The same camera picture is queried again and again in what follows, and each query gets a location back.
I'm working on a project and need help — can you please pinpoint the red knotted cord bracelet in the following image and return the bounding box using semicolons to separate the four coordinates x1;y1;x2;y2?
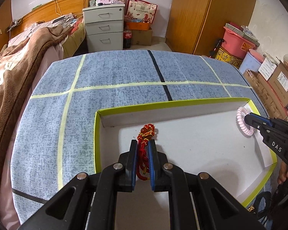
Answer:
135;123;158;181

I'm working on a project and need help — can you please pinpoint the pink spiral hair tie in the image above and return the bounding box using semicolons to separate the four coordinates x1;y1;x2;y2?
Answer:
236;106;255;137

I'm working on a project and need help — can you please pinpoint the brown cardboard box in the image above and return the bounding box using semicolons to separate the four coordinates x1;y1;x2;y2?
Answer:
268;63;288;107

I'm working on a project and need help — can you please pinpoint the green shallow cardboard box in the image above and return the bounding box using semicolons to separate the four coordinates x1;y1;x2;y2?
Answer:
93;97;278;230

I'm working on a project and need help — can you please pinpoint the blue patterned bed sheet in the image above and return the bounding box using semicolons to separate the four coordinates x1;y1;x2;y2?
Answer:
11;50;267;223

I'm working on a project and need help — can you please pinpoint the light blue storage box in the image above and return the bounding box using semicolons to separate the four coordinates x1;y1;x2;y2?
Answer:
238;49;265;74

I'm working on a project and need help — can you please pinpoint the yellow patterned tin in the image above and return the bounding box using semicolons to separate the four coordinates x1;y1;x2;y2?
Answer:
215;47;243;69

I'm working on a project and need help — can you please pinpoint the pink plastic tub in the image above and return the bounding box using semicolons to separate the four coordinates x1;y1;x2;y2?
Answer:
221;26;255;59

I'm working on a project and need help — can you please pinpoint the cola bottle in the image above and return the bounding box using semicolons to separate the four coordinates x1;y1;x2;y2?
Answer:
123;30;132;49

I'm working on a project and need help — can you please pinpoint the orange box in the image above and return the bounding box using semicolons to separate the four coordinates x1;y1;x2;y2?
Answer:
124;21;150;31

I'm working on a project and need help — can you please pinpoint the grey drawer cabinet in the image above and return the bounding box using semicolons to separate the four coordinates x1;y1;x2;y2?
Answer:
83;4;125;53

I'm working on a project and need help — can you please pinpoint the brown fleece blanket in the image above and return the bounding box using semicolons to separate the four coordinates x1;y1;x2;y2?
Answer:
0;22;74;216

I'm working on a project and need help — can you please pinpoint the red white gift bag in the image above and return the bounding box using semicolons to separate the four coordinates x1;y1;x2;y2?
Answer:
125;0;158;24

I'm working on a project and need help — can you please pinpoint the wooden wardrobe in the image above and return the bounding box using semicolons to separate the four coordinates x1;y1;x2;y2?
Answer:
166;0;256;56

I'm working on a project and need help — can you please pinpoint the wooden headboard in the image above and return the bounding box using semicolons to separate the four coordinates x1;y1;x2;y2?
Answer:
11;0;89;37

